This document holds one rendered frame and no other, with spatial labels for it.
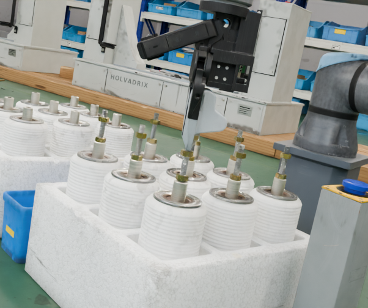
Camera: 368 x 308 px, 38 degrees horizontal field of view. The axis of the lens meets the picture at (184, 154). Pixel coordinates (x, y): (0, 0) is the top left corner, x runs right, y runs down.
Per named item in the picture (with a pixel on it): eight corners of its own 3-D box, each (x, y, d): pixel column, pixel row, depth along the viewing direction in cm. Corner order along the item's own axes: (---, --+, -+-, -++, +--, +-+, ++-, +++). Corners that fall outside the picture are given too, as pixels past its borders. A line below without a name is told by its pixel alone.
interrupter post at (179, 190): (176, 198, 83) (181, 178, 82) (187, 203, 81) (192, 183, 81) (165, 200, 81) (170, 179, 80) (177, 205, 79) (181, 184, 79)
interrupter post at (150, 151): (156, 161, 105) (159, 145, 105) (145, 160, 104) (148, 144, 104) (151, 157, 108) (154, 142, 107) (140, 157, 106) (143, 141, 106)
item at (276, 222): (264, 303, 93) (288, 205, 90) (220, 281, 99) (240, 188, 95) (290, 289, 101) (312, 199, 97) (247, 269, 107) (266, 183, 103)
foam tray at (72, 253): (176, 249, 129) (191, 178, 126) (304, 331, 101) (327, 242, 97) (23, 270, 104) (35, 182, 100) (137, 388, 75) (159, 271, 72)
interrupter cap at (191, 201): (176, 192, 86) (177, 188, 86) (211, 208, 81) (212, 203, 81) (142, 195, 81) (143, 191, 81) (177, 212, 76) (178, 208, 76)
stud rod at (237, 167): (233, 187, 89) (242, 143, 88) (236, 189, 88) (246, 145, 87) (228, 187, 88) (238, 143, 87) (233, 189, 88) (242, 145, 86)
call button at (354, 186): (349, 190, 83) (353, 178, 82) (372, 198, 80) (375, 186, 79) (334, 191, 80) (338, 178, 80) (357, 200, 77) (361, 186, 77)
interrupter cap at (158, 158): (173, 165, 104) (173, 162, 104) (137, 162, 101) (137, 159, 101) (159, 156, 111) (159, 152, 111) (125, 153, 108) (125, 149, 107)
